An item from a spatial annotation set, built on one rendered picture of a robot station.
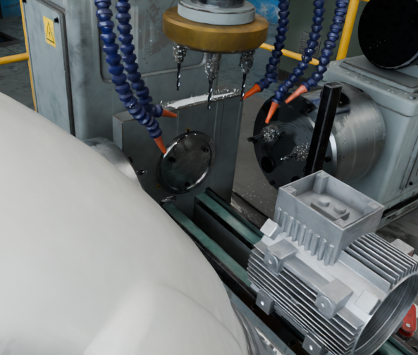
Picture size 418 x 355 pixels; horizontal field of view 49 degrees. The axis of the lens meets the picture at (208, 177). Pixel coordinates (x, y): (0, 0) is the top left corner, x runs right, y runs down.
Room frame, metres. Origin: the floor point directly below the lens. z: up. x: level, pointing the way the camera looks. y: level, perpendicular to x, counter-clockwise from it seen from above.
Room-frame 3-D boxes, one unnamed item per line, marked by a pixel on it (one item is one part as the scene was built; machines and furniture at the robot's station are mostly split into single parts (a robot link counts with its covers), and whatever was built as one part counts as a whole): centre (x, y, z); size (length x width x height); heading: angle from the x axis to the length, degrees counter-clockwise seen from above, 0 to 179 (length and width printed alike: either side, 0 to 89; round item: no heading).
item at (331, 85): (0.75, -0.20, 1.12); 0.04 x 0.03 x 0.26; 40
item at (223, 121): (0.88, 0.09, 0.97); 0.30 x 0.11 x 0.34; 130
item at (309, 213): (0.56, -0.18, 1.11); 0.12 x 0.11 x 0.07; 41
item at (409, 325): (0.65, -0.43, 0.81); 0.09 x 0.03 x 0.02; 162
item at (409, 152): (1.15, -0.47, 0.99); 0.35 x 0.31 x 0.37; 130
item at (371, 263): (0.53, -0.21, 1.02); 0.20 x 0.19 x 0.19; 41
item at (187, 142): (0.83, 0.05, 1.02); 0.15 x 0.02 x 0.15; 130
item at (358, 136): (0.98, -0.27, 1.04); 0.41 x 0.25 x 0.25; 130
